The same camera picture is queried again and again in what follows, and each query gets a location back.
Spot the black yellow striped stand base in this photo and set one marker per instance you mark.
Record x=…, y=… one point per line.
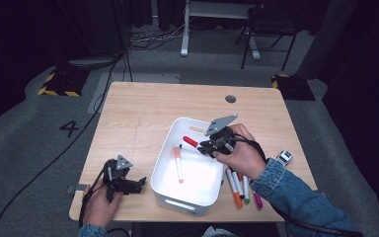
x=292, y=87
x=62, y=84

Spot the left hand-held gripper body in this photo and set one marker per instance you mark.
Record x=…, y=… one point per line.
x=116, y=176

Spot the orange marker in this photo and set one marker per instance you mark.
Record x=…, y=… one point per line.
x=237, y=200

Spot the grey tape piece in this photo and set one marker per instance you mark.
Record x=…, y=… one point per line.
x=77, y=188

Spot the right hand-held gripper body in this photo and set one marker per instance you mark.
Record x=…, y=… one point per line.
x=222, y=141

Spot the brown marker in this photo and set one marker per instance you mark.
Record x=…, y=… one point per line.
x=240, y=177

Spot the small black white block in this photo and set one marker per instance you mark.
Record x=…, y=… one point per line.
x=284, y=157

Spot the person's left hand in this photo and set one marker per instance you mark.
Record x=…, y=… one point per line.
x=98, y=207

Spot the dark blue marker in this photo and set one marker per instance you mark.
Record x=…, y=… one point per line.
x=187, y=148

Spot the pink marker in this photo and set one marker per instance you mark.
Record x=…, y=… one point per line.
x=178, y=164

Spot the grey column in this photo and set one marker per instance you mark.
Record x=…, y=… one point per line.
x=325, y=39

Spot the black marker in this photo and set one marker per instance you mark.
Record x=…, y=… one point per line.
x=238, y=186

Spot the black chair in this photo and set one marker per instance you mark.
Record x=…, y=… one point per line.
x=269, y=29

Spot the grey table grommet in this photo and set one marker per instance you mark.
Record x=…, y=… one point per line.
x=230, y=98

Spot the white standing desk frame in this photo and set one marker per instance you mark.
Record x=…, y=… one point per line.
x=185, y=33

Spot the red marker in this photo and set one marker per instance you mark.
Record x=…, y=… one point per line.
x=190, y=141

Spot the magenta marker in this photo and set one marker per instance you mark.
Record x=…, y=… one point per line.
x=258, y=200

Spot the light grey cloth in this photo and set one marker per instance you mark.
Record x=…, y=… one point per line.
x=218, y=232

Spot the black stand pole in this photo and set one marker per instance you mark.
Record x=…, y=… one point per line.
x=129, y=67

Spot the white plastic storage bin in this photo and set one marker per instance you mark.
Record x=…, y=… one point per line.
x=197, y=179

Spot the person's right hand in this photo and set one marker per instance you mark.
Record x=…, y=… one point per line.
x=243, y=154

